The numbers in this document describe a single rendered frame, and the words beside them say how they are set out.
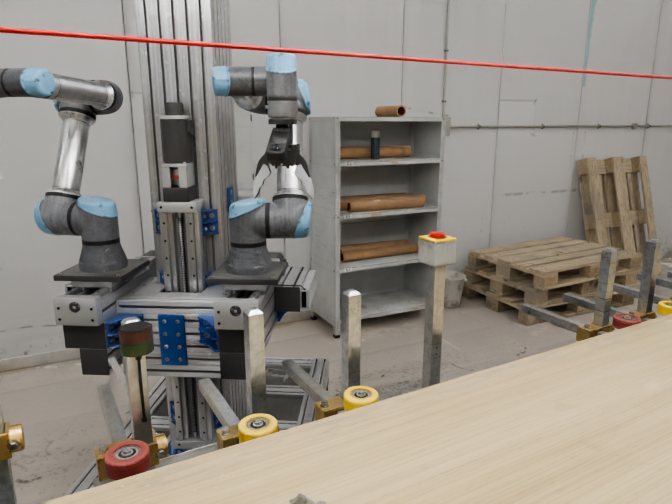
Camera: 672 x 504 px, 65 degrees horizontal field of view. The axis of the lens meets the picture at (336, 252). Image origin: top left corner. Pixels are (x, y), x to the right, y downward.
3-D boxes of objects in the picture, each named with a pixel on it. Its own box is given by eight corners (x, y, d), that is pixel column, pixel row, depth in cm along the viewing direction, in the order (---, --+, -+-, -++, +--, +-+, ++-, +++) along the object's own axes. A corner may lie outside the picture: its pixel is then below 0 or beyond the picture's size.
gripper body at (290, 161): (301, 166, 140) (300, 119, 137) (296, 169, 132) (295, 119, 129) (272, 166, 141) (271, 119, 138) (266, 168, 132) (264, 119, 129)
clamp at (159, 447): (96, 468, 108) (94, 446, 107) (164, 449, 115) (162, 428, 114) (99, 484, 104) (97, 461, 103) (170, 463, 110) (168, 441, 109)
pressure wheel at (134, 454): (107, 497, 104) (101, 444, 101) (149, 483, 107) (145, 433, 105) (112, 523, 97) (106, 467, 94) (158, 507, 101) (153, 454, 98)
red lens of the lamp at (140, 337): (117, 335, 101) (115, 324, 100) (149, 329, 104) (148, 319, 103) (121, 347, 96) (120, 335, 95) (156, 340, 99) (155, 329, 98)
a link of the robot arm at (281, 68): (297, 56, 134) (297, 52, 125) (298, 101, 136) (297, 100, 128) (266, 56, 133) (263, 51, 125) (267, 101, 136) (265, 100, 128)
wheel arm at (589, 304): (561, 302, 218) (562, 292, 217) (567, 301, 219) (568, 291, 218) (670, 339, 181) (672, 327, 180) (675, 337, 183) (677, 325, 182)
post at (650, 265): (629, 363, 199) (646, 238, 188) (634, 361, 201) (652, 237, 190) (638, 367, 196) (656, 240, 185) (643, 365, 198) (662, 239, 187)
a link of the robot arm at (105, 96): (140, 115, 186) (38, 103, 139) (111, 115, 188) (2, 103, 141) (138, 81, 184) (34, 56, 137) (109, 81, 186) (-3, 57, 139)
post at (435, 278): (417, 415, 151) (424, 262, 140) (431, 410, 153) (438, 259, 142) (428, 423, 147) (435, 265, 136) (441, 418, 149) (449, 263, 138)
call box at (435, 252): (417, 264, 141) (418, 235, 139) (437, 260, 144) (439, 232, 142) (434, 270, 135) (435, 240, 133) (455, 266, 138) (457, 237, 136)
